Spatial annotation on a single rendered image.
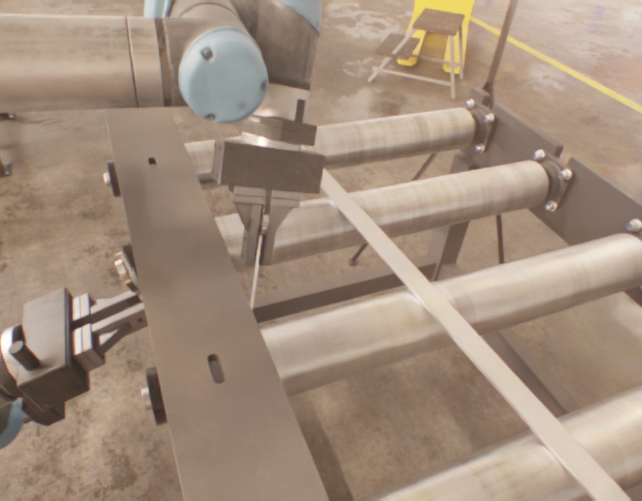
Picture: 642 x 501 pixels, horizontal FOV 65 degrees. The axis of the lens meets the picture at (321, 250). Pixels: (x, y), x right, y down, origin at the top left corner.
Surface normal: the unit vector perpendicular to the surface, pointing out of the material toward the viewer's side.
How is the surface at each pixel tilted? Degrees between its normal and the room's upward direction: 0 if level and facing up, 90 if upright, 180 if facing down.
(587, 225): 90
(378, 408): 0
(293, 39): 67
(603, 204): 90
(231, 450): 0
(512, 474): 3
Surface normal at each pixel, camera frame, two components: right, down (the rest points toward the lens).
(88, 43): 0.29, -0.04
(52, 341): -0.22, -0.74
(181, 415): 0.07, -0.75
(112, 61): 0.32, 0.26
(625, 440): 0.19, -0.50
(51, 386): 0.39, 0.54
